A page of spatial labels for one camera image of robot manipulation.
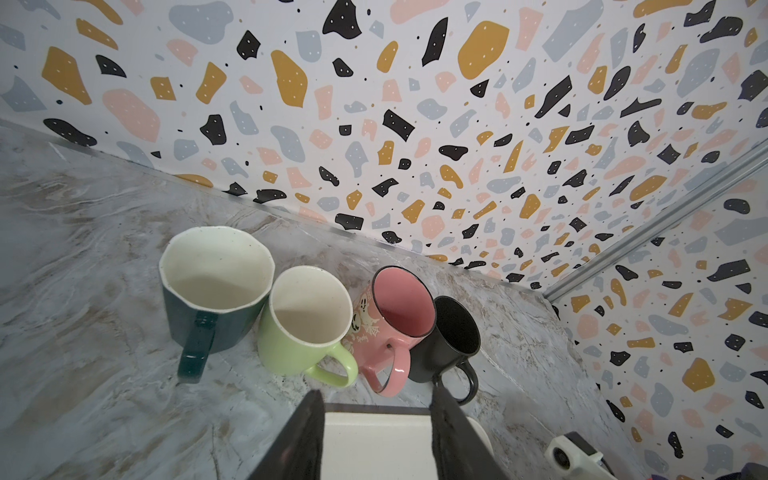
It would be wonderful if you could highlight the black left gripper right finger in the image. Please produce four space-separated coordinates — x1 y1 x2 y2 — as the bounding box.
429 386 507 480

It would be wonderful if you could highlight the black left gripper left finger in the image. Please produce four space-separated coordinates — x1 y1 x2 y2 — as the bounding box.
249 390 325 480

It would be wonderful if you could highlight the black mug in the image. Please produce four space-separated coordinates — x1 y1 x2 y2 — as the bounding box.
408 296 481 406

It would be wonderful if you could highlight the light green mug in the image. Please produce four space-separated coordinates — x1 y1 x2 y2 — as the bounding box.
256 265 358 388

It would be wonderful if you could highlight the pink ghost mug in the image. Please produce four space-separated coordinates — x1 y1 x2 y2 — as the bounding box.
342 265 436 397

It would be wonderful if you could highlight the dark green mug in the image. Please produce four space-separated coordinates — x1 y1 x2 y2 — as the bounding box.
158 226 275 384

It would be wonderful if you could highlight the beige plastic tray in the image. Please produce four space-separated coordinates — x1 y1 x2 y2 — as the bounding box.
317 403 496 480

